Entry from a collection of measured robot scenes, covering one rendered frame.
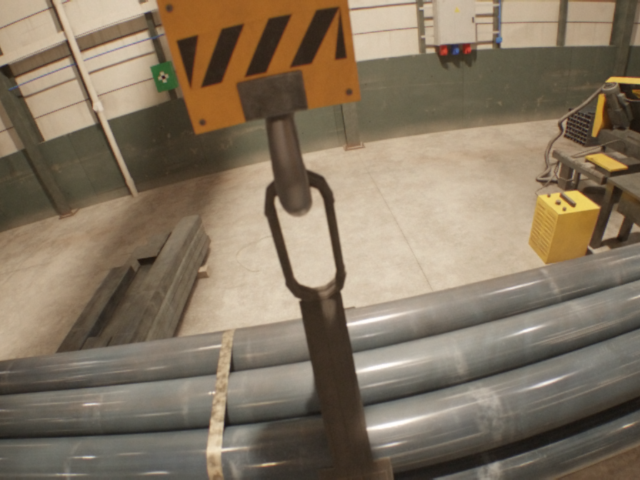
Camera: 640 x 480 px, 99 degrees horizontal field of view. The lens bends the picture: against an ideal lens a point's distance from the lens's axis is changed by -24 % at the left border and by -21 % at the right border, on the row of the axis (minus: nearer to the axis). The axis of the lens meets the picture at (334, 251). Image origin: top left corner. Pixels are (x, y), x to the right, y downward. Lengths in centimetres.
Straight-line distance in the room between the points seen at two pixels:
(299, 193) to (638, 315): 98
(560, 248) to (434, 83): 424
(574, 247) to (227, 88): 350
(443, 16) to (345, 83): 615
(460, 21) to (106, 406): 664
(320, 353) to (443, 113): 656
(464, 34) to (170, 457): 667
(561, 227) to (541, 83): 501
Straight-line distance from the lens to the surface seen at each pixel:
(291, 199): 46
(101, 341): 300
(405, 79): 662
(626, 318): 112
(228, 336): 99
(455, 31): 666
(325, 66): 43
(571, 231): 353
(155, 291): 314
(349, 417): 70
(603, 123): 578
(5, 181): 897
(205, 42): 44
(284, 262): 58
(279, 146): 45
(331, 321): 64
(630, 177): 386
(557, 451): 96
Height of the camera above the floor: 214
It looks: 36 degrees down
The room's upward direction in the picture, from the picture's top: 10 degrees counter-clockwise
